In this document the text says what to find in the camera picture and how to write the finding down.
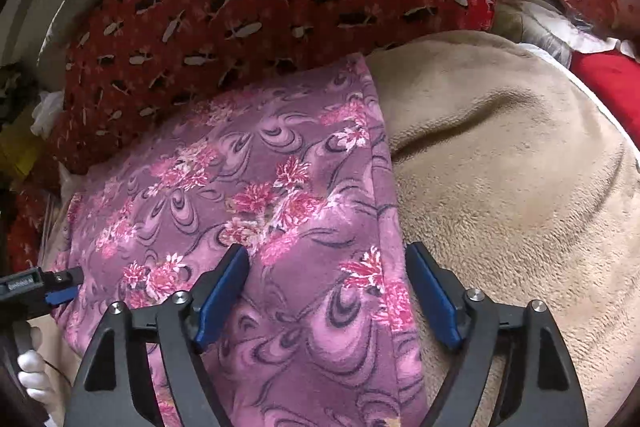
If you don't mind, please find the white crumpled cloth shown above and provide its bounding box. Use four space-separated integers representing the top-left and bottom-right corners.
30 89 66 138

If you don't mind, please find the person's left hand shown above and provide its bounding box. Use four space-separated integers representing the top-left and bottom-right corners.
16 326 58 415

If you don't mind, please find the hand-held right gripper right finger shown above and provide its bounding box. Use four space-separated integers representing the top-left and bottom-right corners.
404 242 591 427

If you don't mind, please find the purple floral garment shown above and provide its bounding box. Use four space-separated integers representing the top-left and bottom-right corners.
50 54 431 427

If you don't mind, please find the beige fleece blanket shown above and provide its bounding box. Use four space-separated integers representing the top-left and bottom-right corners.
367 29 640 427

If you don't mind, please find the red cushion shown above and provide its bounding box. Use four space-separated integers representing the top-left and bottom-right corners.
570 49 640 132

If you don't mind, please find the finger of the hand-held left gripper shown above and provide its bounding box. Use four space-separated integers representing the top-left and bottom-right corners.
44 286 81 309
42 268 83 289

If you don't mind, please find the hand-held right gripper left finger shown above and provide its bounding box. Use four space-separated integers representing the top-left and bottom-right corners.
62 243 251 427

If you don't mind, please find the yellow bag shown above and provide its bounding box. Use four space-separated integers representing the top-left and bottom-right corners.
0 127 41 178

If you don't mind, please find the red floral cloth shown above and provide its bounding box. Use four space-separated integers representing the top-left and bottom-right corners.
10 187 56 273

